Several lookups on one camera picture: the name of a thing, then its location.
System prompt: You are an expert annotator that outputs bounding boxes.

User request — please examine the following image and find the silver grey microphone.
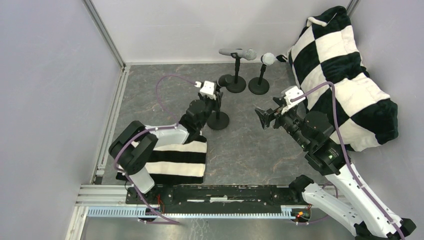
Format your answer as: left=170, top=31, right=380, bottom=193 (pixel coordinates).
left=218, top=48, right=257, bottom=61

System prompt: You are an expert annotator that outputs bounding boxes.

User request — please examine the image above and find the white microphone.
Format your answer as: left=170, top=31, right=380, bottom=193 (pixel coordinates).
left=260, top=52, right=276, bottom=66

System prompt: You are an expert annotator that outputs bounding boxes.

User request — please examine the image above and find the white cable duct strip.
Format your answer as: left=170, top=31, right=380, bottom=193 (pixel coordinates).
left=86, top=206, right=300, bottom=220

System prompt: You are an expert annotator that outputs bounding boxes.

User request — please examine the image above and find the black white striped cloth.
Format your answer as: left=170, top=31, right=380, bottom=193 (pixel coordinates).
left=110, top=132, right=208, bottom=193

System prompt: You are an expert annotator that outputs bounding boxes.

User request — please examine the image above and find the black microphone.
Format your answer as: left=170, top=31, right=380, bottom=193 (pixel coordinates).
left=217, top=74, right=234, bottom=88

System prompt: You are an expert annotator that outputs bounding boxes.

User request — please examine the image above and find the black mic stand back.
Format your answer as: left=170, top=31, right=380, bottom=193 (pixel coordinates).
left=206, top=110, right=230, bottom=130

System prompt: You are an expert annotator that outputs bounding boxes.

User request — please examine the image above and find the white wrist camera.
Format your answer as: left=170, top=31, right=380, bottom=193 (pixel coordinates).
left=195, top=81, right=217, bottom=100
left=280, top=85, right=306, bottom=115

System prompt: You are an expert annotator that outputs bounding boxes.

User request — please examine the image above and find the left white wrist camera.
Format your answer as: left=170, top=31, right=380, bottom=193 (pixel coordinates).
left=195, top=81, right=217, bottom=100

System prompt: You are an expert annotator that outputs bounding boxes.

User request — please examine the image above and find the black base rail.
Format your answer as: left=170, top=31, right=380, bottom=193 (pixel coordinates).
left=143, top=184, right=307, bottom=214

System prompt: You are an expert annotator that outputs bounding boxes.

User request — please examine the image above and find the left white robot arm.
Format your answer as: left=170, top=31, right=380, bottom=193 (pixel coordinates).
left=108, top=91, right=223, bottom=194

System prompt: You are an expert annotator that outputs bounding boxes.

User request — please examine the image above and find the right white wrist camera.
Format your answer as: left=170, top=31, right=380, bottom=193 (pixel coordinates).
left=280, top=85, right=306, bottom=115

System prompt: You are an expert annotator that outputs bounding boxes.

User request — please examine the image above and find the black mic stand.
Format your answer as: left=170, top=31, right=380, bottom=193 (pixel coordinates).
left=226, top=58, right=246, bottom=94
left=206, top=110, right=230, bottom=130
left=248, top=64, right=270, bottom=95

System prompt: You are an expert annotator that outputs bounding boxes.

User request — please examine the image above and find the black white checkered pillow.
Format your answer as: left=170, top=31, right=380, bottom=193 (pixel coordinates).
left=277, top=6, right=399, bottom=152

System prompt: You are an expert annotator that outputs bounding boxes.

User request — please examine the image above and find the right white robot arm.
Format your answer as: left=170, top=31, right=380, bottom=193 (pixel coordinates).
left=255, top=97, right=417, bottom=240

